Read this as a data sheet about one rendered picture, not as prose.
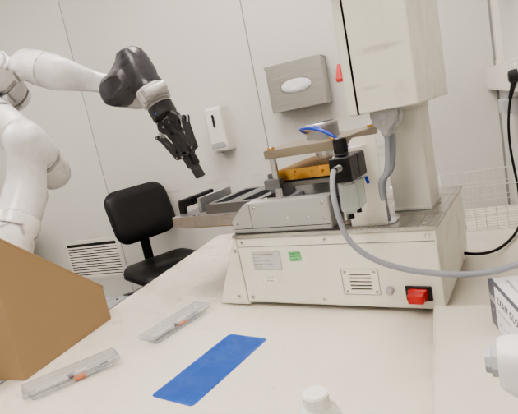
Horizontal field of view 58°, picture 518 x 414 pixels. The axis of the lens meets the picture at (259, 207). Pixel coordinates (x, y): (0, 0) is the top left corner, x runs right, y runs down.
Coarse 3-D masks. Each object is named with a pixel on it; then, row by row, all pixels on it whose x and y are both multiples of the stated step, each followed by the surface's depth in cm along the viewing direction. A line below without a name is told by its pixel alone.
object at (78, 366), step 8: (104, 352) 97; (112, 352) 97; (88, 360) 95; (96, 360) 95; (104, 360) 94; (64, 368) 94; (72, 368) 93; (80, 368) 92; (48, 376) 92; (56, 376) 91; (64, 376) 90; (24, 384) 90; (32, 384) 90; (40, 384) 89; (48, 384) 88; (24, 392) 87
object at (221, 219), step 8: (216, 192) 131; (224, 192) 134; (296, 192) 126; (200, 200) 124; (208, 200) 127; (200, 208) 125; (176, 216) 127; (184, 216) 124; (192, 216) 122; (200, 216) 121; (208, 216) 120; (216, 216) 118; (224, 216) 117; (232, 216) 116; (176, 224) 126; (184, 224) 124; (192, 224) 123; (200, 224) 122; (208, 224) 120; (216, 224) 119; (224, 224) 118; (232, 224) 119
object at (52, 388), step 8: (112, 360) 94; (88, 368) 92; (96, 368) 92; (104, 368) 94; (40, 376) 92; (72, 376) 90; (80, 376) 92; (88, 376) 93; (56, 384) 89; (64, 384) 90; (32, 392) 87; (40, 392) 87; (48, 392) 89
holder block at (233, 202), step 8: (240, 192) 132; (248, 192) 127; (256, 192) 124; (264, 192) 126; (288, 192) 125; (216, 200) 123; (224, 200) 125; (232, 200) 118; (240, 200) 116; (248, 200) 113; (208, 208) 120; (216, 208) 119; (224, 208) 118; (232, 208) 116; (240, 208) 115
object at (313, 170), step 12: (312, 156) 123; (324, 156) 109; (288, 168) 106; (300, 168) 104; (312, 168) 102; (324, 168) 101; (288, 180) 106; (300, 180) 105; (312, 180) 103; (324, 180) 102
